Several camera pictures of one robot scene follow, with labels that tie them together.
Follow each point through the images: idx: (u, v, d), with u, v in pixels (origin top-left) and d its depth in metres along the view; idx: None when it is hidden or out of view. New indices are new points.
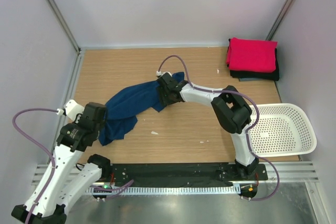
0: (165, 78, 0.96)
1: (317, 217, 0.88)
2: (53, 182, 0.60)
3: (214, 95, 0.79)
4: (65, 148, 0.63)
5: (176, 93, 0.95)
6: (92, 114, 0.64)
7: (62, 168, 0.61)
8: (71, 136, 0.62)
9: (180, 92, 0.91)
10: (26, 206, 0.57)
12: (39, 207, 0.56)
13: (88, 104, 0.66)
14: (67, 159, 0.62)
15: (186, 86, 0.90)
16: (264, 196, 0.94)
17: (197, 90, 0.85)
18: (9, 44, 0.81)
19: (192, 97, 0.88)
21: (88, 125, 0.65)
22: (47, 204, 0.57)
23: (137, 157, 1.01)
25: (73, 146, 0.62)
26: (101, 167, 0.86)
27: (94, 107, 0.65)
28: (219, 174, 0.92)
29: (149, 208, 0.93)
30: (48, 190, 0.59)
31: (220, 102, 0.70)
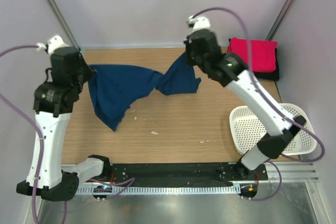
0: (210, 42, 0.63)
1: (317, 217, 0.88)
2: (46, 153, 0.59)
3: (284, 124, 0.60)
4: (46, 114, 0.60)
5: (221, 72, 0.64)
6: (61, 65, 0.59)
7: (51, 137, 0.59)
8: (47, 99, 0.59)
9: (231, 79, 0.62)
10: (29, 182, 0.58)
12: (43, 180, 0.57)
13: (52, 54, 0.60)
14: (53, 126, 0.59)
15: (243, 74, 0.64)
16: (265, 196, 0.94)
17: (261, 97, 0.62)
18: (8, 44, 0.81)
19: (247, 98, 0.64)
21: (64, 80, 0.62)
22: (49, 176, 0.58)
23: (137, 156, 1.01)
25: (56, 110, 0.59)
26: (103, 161, 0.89)
27: (60, 57, 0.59)
28: (219, 174, 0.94)
29: (149, 208, 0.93)
30: (44, 162, 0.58)
31: (290, 138, 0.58)
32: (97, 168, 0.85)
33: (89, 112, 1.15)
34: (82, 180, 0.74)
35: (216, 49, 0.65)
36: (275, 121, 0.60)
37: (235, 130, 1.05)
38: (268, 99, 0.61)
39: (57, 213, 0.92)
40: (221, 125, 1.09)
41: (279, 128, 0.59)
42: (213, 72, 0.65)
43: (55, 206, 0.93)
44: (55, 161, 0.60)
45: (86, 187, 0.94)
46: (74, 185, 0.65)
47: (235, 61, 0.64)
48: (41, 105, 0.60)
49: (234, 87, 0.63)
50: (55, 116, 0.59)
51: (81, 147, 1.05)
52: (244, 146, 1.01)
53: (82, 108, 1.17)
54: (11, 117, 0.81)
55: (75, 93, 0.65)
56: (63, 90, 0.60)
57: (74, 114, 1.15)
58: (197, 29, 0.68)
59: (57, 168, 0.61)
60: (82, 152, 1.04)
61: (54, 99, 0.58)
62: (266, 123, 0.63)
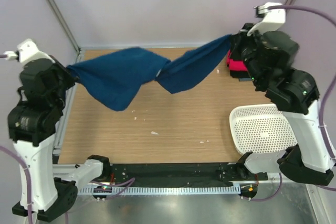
0: (291, 57, 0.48)
1: (316, 217, 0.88)
2: (35, 180, 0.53)
3: (328, 164, 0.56)
4: (25, 142, 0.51)
5: (293, 97, 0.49)
6: (34, 87, 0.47)
7: (35, 166, 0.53)
8: (22, 127, 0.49)
9: (301, 107, 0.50)
10: (23, 205, 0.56)
12: (37, 205, 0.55)
13: (22, 74, 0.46)
14: (35, 155, 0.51)
15: (312, 105, 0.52)
16: (266, 196, 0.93)
17: (320, 133, 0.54)
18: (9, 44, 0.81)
19: (300, 130, 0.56)
21: (41, 103, 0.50)
22: (42, 200, 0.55)
23: (137, 157, 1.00)
25: (34, 139, 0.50)
26: (103, 161, 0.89)
27: (32, 75, 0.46)
28: (219, 174, 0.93)
29: (149, 208, 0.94)
30: (34, 189, 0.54)
31: (329, 177, 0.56)
32: (97, 169, 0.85)
33: (89, 111, 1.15)
34: (82, 183, 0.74)
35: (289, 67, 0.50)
36: (323, 162, 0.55)
37: (235, 130, 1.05)
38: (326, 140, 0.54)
39: None
40: (221, 125, 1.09)
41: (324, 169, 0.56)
42: (280, 94, 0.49)
43: None
44: (45, 185, 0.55)
45: (86, 187, 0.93)
46: (72, 194, 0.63)
47: (310, 88, 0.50)
48: (17, 132, 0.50)
49: (294, 117, 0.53)
50: (35, 145, 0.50)
51: (81, 147, 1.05)
52: (244, 146, 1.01)
53: (82, 108, 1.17)
54: None
55: (55, 114, 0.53)
56: (40, 114, 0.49)
57: (74, 114, 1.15)
58: (269, 22, 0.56)
59: (51, 190, 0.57)
60: (82, 152, 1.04)
61: (30, 127, 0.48)
62: (311, 159, 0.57)
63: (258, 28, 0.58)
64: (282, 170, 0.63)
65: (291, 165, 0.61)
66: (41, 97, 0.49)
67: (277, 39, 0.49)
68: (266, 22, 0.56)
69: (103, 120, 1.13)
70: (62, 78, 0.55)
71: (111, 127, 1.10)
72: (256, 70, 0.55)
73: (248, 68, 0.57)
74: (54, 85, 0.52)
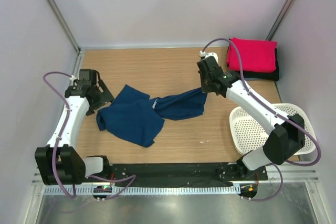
0: (209, 61, 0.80)
1: (317, 217, 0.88)
2: (71, 121, 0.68)
3: (276, 120, 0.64)
4: (74, 98, 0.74)
5: (220, 84, 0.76)
6: (87, 74, 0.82)
7: (75, 110, 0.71)
8: (76, 91, 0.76)
9: (227, 87, 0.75)
10: (50, 144, 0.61)
12: (64, 140, 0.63)
13: (81, 70, 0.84)
14: (77, 104, 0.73)
15: (237, 84, 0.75)
16: (267, 196, 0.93)
17: (253, 98, 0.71)
18: (9, 44, 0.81)
19: (243, 102, 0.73)
21: (87, 82, 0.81)
22: (70, 137, 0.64)
23: (137, 157, 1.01)
25: (82, 92, 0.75)
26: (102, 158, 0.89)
27: (86, 70, 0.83)
28: (219, 174, 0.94)
29: (149, 208, 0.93)
30: (67, 127, 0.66)
31: (282, 132, 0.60)
32: (98, 164, 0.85)
33: None
34: (86, 173, 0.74)
35: (216, 68, 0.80)
36: (268, 118, 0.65)
37: (235, 130, 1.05)
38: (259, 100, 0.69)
39: (57, 213, 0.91)
40: (221, 125, 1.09)
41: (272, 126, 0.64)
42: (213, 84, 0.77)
43: (55, 206, 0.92)
44: (74, 131, 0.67)
45: (86, 187, 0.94)
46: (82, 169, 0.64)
47: (231, 75, 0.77)
48: (71, 93, 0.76)
49: (231, 96, 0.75)
50: (82, 97, 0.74)
51: (81, 147, 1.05)
52: (244, 146, 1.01)
53: None
54: (12, 117, 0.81)
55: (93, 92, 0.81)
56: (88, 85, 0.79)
57: None
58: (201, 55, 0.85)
59: (74, 140, 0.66)
60: (82, 152, 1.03)
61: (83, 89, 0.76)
62: (261, 120, 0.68)
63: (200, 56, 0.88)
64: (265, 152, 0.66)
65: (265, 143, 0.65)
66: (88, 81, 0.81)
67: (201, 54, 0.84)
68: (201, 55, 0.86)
69: None
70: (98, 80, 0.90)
71: None
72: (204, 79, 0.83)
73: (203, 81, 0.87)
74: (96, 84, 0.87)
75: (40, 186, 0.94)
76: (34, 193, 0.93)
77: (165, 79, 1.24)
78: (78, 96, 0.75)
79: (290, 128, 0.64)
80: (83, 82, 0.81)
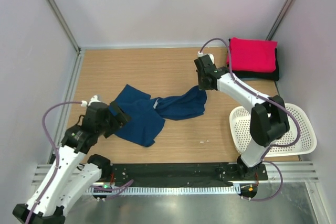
0: (203, 59, 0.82)
1: (317, 217, 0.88)
2: (55, 181, 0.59)
3: (256, 100, 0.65)
4: (68, 149, 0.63)
5: (211, 77, 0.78)
6: (94, 116, 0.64)
7: (63, 169, 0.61)
8: (75, 139, 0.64)
9: (217, 79, 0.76)
10: (28, 205, 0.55)
12: (41, 206, 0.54)
13: (89, 106, 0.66)
14: (70, 159, 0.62)
15: (226, 75, 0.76)
16: (266, 196, 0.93)
17: (238, 87, 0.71)
18: (9, 44, 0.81)
19: (230, 91, 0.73)
21: (91, 127, 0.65)
22: (48, 203, 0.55)
23: (137, 157, 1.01)
25: (77, 148, 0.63)
26: (103, 164, 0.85)
27: (95, 109, 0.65)
28: (219, 174, 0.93)
29: (149, 208, 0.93)
30: (49, 190, 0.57)
31: (262, 110, 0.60)
32: (94, 176, 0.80)
33: None
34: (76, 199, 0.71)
35: (210, 65, 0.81)
36: (250, 100, 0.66)
37: (235, 130, 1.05)
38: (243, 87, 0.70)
39: None
40: (221, 125, 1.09)
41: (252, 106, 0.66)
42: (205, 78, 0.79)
43: None
44: (57, 195, 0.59)
45: None
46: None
47: (222, 70, 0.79)
48: (67, 141, 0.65)
49: (221, 87, 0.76)
50: (75, 151, 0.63)
51: None
52: (244, 146, 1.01)
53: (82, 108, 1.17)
54: (12, 117, 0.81)
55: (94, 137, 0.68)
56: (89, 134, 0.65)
57: (75, 114, 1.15)
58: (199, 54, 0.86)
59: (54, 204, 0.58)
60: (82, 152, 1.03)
61: (81, 141, 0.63)
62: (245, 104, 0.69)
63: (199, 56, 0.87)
64: (252, 134, 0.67)
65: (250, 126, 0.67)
66: (93, 125, 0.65)
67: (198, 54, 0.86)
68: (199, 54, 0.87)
69: None
70: (108, 119, 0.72)
71: None
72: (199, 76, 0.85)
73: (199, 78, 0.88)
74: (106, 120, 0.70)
75: None
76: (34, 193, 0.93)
77: (165, 79, 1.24)
78: (72, 148, 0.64)
79: (273, 110, 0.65)
80: (88, 123, 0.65)
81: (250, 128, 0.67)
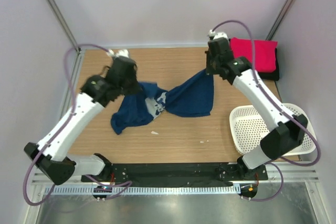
0: (222, 44, 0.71)
1: (317, 217, 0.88)
2: (67, 129, 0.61)
3: (281, 117, 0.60)
4: (87, 97, 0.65)
5: (229, 70, 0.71)
6: (119, 66, 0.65)
7: (79, 116, 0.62)
8: (95, 88, 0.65)
9: (236, 74, 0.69)
10: (39, 145, 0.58)
12: (50, 149, 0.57)
13: (116, 58, 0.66)
14: (86, 110, 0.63)
15: (247, 72, 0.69)
16: (267, 197, 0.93)
17: (261, 93, 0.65)
18: (9, 44, 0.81)
19: (250, 93, 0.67)
21: (114, 77, 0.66)
22: (59, 147, 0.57)
23: (137, 157, 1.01)
25: (96, 97, 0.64)
26: (104, 163, 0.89)
27: (122, 61, 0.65)
28: (219, 174, 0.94)
29: (149, 208, 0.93)
30: (61, 135, 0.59)
31: (284, 132, 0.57)
32: (96, 167, 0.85)
33: None
34: (77, 172, 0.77)
35: (227, 52, 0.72)
36: (272, 115, 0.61)
37: (235, 130, 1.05)
38: (267, 95, 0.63)
39: (56, 213, 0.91)
40: (221, 125, 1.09)
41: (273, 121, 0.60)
42: (221, 70, 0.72)
43: (55, 206, 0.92)
44: (69, 141, 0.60)
45: (86, 187, 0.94)
46: (67, 172, 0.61)
47: (242, 62, 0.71)
48: (87, 89, 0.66)
49: (239, 84, 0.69)
50: (92, 102, 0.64)
51: (80, 147, 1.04)
52: (244, 146, 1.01)
53: None
54: (12, 117, 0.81)
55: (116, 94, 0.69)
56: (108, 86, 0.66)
57: None
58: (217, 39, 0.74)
59: (67, 148, 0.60)
60: (82, 152, 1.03)
61: (99, 92, 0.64)
62: (265, 116, 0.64)
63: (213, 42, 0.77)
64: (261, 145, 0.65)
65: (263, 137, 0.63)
66: (117, 76, 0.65)
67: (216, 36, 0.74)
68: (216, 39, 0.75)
69: (103, 120, 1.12)
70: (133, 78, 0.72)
71: (111, 127, 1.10)
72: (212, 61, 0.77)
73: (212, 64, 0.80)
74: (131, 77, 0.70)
75: (40, 187, 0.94)
76: (34, 193, 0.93)
77: (165, 79, 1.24)
78: (90, 97, 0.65)
79: (294, 131, 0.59)
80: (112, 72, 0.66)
81: (262, 138, 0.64)
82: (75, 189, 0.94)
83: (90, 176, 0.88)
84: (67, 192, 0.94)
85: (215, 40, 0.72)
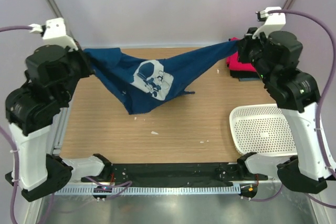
0: (294, 54, 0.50)
1: (317, 217, 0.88)
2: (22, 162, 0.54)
3: (324, 171, 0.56)
4: (16, 129, 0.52)
5: (289, 93, 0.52)
6: (37, 75, 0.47)
7: (23, 150, 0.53)
8: (16, 114, 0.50)
9: (297, 104, 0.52)
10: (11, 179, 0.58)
12: (22, 184, 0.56)
13: (26, 61, 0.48)
14: (25, 142, 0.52)
15: (310, 107, 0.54)
16: (267, 197, 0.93)
17: (316, 139, 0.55)
18: (8, 44, 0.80)
19: (300, 132, 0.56)
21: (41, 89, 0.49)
22: (27, 181, 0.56)
23: (137, 157, 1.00)
25: (22, 128, 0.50)
26: (104, 163, 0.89)
27: (33, 65, 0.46)
28: (219, 174, 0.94)
29: (149, 208, 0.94)
30: (20, 170, 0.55)
31: (321, 188, 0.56)
32: (95, 169, 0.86)
33: (88, 112, 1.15)
34: (77, 175, 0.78)
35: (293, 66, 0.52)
36: (317, 168, 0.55)
37: (235, 130, 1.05)
38: (322, 145, 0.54)
39: (58, 213, 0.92)
40: (221, 125, 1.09)
41: (317, 176, 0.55)
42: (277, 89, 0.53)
43: (55, 206, 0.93)
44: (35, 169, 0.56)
45: (85, 187, 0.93)
46: (63, 179, 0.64)
47: (310, 88, 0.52)
48: (12, 116, 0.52)
49: (292, 116, 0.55)
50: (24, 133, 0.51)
51: (80, 147, 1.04)
52: (244, 146, 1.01)
53: (82, 108, 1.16)
54: None
55: (55, 108, 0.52)
56: (34, 104, 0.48)
57: (74, 114, 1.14)
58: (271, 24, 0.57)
59: (39, 172, 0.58)
60: (81, 152, 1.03)
61: (21, 116, 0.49)
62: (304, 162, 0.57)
63: (262, 31, 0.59)
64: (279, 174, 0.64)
65: (289, 171, 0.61)
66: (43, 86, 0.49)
67: (283, 37, 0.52)
68: (270, 25, 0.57)
69: (103, 120, 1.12)
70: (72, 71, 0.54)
71: (111, 127, 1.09)
72: (263, 67, 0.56)
73: (256, 67, 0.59)
74: (64, 78, 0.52)
75: None
76: None
77: None
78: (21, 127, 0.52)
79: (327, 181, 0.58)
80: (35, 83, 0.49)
81: (287, 172, 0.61)
82: (75, 189, 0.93)
83: (90, 178, 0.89)
84: (67, 192, 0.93)
85: (287, 45, 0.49)
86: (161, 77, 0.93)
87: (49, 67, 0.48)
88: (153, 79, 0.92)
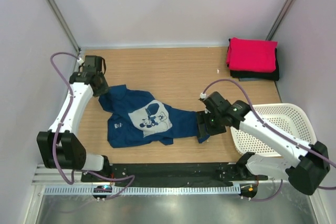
0: (215, 97, 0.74)
1: (317, 217, 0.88)
2: (73, 108, 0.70)
3: (298, 150, 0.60)
4: (79, 84, 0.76)
5: (231, 117, 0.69)
6: (92, 61, 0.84)
7: (79, 98, 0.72)
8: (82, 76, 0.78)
9: (240, 120, 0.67)
10: (52, 128, 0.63)
12: (64, 127, 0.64)
13: (87, 57, 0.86)
14: (82, 91, 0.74)
15: (249, 114, 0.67)
16: (268, 196, 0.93)
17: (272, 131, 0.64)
18: (9, 44, 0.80)
19: (258, 135, 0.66)
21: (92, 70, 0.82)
22: (71, 123, 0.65)
23: (137, 157, 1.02)
25: (86, 80, 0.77)
26: (103, 158, 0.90)
27: (93, 57, 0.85)
28: (219, 174, 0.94)
29: (149, 208, 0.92)
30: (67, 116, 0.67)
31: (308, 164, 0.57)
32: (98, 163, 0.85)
33: (89, 112, 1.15)
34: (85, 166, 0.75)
35: (223, 103, 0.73)
36: (290, 151, 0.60)
37: (235, 130, 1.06)
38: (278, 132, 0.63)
39: (57, 213, 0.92)
40: None
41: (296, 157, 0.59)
42: (224, 119, 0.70)
43: (55, 206, 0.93)
44: (75, 119, 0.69)
45: (86, 187, 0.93)
46: (82, 155, 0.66)
47: (242, 107, 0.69)
48: (75, 80, 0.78)
49: (245, 128, 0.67)
50: (86, 84, 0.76)
51: None
52: (244, 146, 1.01)
53: None
54: (12, 117, 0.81)
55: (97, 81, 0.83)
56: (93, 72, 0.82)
57: None
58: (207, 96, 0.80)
59: (75, 127, 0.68)
60: None
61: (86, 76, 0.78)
62: (282, 152, 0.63)
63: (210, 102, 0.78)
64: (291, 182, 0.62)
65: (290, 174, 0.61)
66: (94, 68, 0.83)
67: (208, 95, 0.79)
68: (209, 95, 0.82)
69: (103, 120, 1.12)
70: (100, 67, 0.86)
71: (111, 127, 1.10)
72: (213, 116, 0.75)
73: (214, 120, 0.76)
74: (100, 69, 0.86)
75: (40, 187, 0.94)
76: (34, 193, 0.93)
77: (165, 79, 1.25)
78: (82, 83, 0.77)
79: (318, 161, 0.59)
80: (88, 69, 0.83)
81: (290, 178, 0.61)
82: (75, 189, 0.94)
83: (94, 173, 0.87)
84: (67, 192, 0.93)
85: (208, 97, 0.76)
86: (161, 117, 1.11)
87: (99, 59, 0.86)
88: (155, 116, 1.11)
